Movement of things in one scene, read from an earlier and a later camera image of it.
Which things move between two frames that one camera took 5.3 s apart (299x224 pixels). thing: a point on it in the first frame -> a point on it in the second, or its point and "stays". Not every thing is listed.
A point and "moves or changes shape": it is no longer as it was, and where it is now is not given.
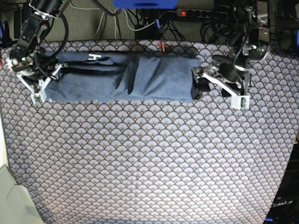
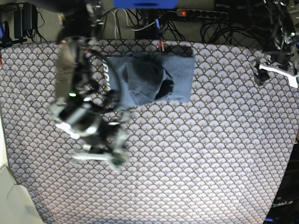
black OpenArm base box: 285,209 stays
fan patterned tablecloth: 196,162 stays
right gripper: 229,71 -> 281,59
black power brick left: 20,16 stays
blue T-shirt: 103,77 moves or changes shape
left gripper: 28,62 -> 89,127
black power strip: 183,12 stays
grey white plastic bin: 17,206 stays
